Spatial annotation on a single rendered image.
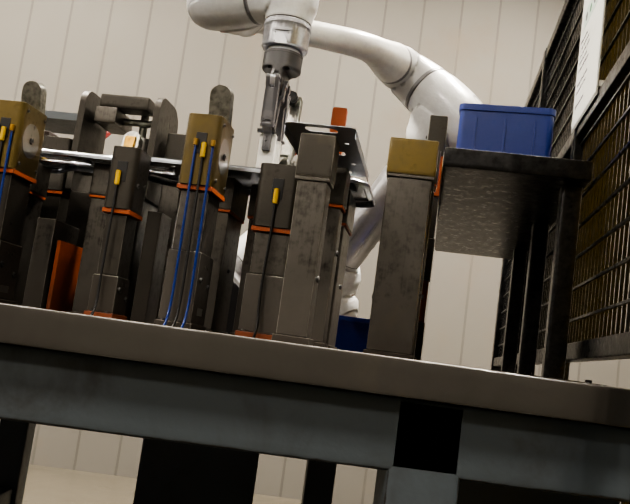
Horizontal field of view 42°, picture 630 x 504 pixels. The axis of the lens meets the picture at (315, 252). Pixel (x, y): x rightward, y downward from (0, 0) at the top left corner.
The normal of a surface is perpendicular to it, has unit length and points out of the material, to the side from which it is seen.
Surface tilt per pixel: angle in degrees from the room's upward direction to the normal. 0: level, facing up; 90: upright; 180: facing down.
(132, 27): 90
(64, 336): 90
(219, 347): 90
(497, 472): 90
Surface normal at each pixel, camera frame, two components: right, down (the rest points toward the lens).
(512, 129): -0.21, -0.15
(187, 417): 0.05, -0.12
